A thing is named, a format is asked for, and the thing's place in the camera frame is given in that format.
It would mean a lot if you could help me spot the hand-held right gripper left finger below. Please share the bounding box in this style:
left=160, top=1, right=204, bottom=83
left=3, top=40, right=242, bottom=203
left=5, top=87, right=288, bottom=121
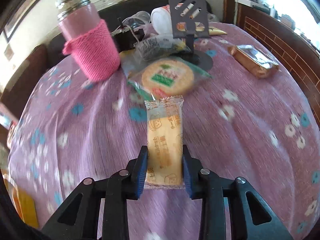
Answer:
left=41, top=145, right=148, bottom=240

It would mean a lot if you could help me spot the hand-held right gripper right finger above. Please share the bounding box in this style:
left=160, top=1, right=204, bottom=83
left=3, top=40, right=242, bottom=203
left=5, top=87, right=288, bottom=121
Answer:
left=182, top=144, right=294, bottom=240

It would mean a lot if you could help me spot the long beige cracker packet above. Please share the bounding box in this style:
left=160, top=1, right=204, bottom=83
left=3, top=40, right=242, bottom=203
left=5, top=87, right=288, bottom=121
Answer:
left=144, top=95, right=186, bottom=189

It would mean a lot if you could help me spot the yellow cardboard box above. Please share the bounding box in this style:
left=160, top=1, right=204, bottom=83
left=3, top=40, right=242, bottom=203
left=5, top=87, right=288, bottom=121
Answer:
left=4, top=170, right=39, bottom=229

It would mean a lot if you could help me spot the round cracker packet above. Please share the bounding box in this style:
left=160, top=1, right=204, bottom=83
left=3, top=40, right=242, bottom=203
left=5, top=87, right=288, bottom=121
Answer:
left=126, top=56, right=213, bottom=100

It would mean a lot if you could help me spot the grey snack packet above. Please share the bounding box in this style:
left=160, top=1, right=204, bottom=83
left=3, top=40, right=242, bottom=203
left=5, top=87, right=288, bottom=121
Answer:
left=135, top=35, right=187, bottom=61

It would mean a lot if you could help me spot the brown wrapped packet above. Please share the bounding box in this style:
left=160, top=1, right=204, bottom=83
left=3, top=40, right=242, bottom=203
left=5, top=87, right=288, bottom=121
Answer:
left=228, top=44, right=280, bottom=78

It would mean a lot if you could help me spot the pink thermos with knitted sleeve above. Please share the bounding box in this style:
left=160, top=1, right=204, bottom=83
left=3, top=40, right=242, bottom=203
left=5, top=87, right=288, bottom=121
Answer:
left=54, top=0, right=121, bottom=82

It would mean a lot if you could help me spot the yellow tube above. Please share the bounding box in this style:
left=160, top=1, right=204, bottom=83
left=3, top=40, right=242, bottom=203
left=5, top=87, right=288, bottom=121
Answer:
left=207, top=26, right=228, bottom=36

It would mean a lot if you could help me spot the black phone stand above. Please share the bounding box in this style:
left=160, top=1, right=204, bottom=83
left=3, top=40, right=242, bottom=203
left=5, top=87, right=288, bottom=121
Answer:
left=168, top=0, right=214, bottom=72

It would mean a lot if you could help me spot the white cup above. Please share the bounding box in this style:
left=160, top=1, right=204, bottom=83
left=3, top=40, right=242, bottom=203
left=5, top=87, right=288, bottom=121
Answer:
left=150, top=5, right=175, bottom=35

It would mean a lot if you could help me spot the clear plastic container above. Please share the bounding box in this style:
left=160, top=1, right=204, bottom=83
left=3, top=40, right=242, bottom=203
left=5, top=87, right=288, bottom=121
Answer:
left=122, top=10, right=152, bottom=29

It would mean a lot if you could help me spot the brown upholstered chair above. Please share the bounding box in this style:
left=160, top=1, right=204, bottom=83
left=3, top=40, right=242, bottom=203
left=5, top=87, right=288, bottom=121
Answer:
left=0, top=42, right=50, bottom=110

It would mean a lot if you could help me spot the wooden brick-pattern cabinet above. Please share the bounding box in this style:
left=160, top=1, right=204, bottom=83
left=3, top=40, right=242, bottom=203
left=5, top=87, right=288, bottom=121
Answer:
left=236, top=4, right=320, bottom=100

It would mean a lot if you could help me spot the black sofa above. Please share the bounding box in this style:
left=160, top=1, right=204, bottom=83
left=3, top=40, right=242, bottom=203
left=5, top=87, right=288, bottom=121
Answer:
left=46, top=0, right=213, bottom=63

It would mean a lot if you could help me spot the white ledge strip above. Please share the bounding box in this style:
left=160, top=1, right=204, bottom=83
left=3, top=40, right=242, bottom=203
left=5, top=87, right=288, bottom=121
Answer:
left=234, top=0, right=272, bottom=8

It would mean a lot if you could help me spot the small wall plaque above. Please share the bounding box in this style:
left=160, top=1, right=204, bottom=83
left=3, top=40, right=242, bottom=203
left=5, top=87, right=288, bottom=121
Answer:
left=3, top=44, right=15, bottom=60

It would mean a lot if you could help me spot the dark picture frame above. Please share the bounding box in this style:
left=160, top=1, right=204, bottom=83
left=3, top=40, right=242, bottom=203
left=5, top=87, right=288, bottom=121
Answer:
left=3, top=12, right=19, bottom=43

